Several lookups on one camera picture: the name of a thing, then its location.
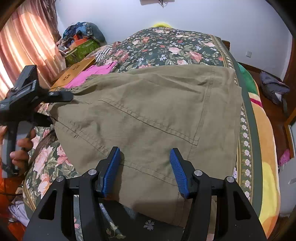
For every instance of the white wall socket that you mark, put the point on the white wall socket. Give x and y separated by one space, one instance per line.
248 54

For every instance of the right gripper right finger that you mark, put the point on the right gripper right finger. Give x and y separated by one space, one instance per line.
187 181

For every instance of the orange yellow blanket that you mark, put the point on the orange yellow blanket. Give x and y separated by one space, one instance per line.
256 170

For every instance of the pile of blue clothes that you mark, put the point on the pile of blue clothes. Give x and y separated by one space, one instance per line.
85 29

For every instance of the pink slipper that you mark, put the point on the pink slipper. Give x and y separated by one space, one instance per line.
285 157

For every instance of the folded pink garment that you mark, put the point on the folded pink garment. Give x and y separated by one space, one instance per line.
92 70

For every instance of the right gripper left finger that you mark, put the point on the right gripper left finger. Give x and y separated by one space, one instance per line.
107 171

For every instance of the grey purple bag on floor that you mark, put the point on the grey purple bag on floor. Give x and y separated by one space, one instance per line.
272 88

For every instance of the yellow foam tube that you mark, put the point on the yellow foam tube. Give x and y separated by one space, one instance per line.
161 25

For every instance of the floral green bedspread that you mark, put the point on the floral green bedspread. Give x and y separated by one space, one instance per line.
150 47

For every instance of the pink striped curtain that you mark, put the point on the pink striped curtain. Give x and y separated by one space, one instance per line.
29 37

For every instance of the olive khaki pants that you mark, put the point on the olive khaki pants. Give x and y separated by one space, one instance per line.
146 112

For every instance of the green storage box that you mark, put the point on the green storage box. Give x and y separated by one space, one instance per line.
80 52

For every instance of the striped patterned cloth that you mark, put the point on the striped patterned cloth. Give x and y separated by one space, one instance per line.
101 53

